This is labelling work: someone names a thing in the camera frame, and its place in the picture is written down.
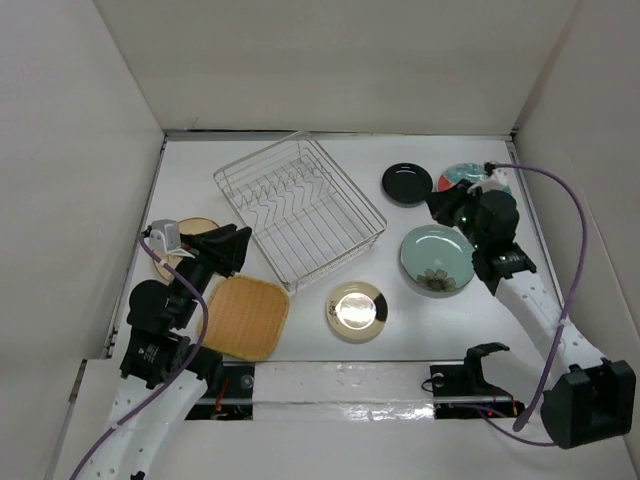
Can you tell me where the light green flower bowl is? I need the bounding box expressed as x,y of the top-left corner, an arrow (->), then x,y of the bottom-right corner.
399,224 -> 475,294

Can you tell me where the small black plate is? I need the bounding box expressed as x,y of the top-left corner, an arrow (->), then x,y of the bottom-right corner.
381,163 -> 433,207

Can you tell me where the gold rimmed cream plate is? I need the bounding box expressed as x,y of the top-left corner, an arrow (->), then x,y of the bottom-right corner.
325,281 -> 389,343

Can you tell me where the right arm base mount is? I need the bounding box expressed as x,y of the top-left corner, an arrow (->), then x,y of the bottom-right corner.
421,342 -> 525,420

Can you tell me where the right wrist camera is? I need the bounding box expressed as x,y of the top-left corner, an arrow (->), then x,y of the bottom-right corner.
467,162 -> 511,194

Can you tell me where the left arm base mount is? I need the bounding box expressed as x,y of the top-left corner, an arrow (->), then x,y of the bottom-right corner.
186,362 -> 255,421

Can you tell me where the round wooden plate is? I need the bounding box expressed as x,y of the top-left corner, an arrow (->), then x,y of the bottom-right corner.
153,217 -> 219,283

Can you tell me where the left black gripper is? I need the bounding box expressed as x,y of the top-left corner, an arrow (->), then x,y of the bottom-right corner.
171,222 -> 251,326

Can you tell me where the red and teal floral plate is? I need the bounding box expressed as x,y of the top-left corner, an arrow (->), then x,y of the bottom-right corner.
435,163 -> 512,195

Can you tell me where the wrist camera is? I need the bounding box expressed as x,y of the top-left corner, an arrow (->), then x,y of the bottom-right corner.
148,219 -> 182,254
467,162 -> 511,194

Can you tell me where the wire dish rack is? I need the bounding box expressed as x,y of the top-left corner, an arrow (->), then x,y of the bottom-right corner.
213,132 -> 387,294

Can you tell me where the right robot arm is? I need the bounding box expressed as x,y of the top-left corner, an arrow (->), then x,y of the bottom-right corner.
426,181 -> 636,449

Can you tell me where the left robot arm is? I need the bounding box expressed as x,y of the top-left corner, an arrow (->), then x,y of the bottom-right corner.
71,220 -> 252,479

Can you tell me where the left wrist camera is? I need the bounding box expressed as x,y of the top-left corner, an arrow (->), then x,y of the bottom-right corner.
148,219 -> 182,254

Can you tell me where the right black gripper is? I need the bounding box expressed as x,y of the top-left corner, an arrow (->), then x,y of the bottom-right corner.
423,179 -> 486,250

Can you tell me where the woven bamboo square tray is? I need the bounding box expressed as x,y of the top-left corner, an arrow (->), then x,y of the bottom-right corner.
198,275 -> 290,362

